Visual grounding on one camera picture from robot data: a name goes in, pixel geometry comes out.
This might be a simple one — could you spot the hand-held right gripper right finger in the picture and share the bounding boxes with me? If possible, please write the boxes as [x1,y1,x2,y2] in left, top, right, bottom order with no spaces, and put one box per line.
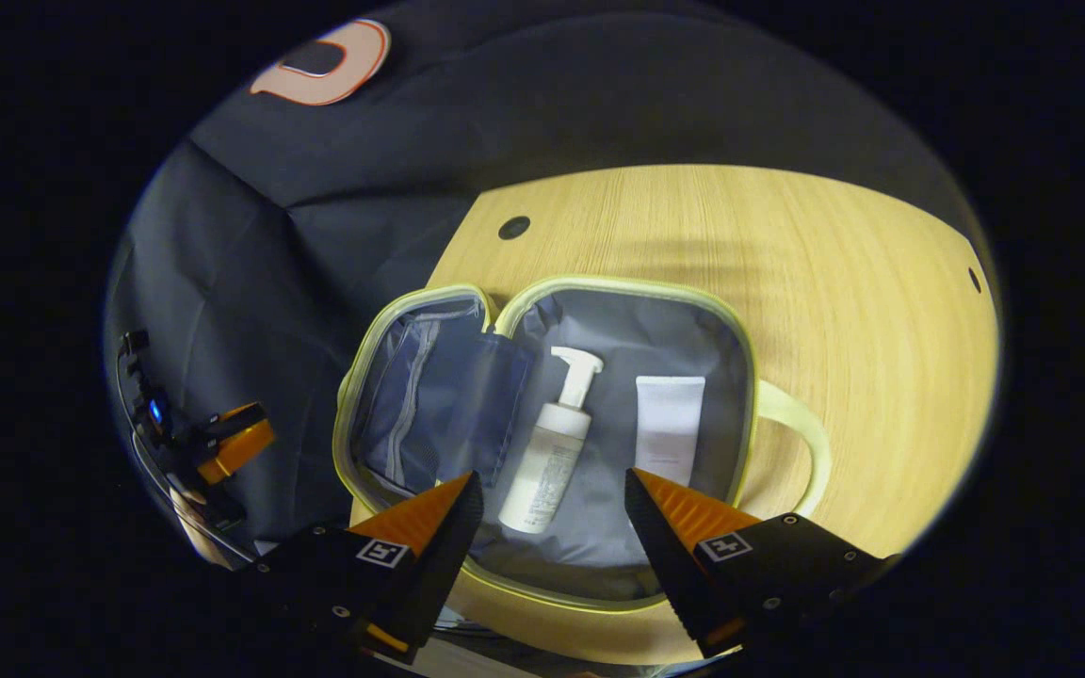
[623,468,898,660]

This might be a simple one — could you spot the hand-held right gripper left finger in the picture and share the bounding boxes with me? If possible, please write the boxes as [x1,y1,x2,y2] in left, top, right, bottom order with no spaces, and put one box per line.
[255,471,485,666]

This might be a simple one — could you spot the white skin care tube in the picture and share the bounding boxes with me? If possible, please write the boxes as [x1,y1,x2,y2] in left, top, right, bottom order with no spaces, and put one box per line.
[635,375,706,488]

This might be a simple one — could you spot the white pump bottle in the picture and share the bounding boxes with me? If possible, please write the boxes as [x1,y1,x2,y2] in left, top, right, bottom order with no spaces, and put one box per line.
[498,346,605,535]

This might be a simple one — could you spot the pale yellow suitcase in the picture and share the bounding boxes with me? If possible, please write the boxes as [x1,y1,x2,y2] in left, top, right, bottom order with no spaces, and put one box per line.
[332,275,833,666]

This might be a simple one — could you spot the black backdrop cloth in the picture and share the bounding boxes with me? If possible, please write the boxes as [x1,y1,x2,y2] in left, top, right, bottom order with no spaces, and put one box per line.
[105,0,977,566]

